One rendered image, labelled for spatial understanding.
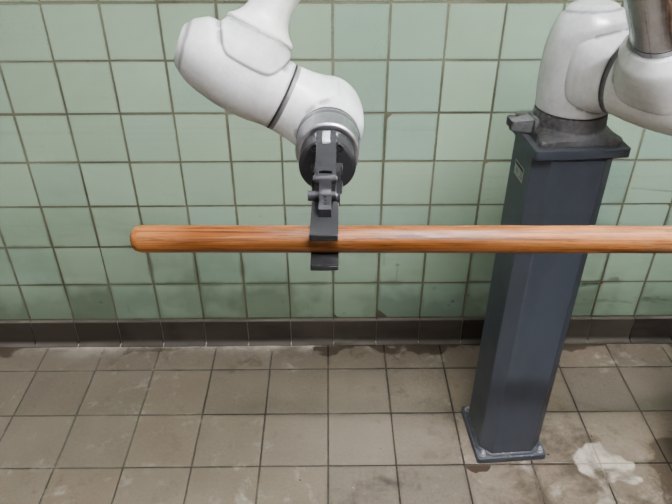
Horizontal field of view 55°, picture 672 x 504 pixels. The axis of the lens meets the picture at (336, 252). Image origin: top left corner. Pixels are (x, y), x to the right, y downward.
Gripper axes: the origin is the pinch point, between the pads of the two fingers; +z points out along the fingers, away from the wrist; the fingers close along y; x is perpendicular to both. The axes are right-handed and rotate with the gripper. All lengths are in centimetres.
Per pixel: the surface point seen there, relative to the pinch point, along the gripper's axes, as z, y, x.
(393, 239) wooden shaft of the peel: 1.9, -0.8, -7.3
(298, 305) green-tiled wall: -117, 104, 13
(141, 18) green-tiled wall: -116, 6, 51
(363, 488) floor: -54, 120, -9
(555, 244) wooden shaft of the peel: 2.1, -0.3, -24.5
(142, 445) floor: -69, 120, 58
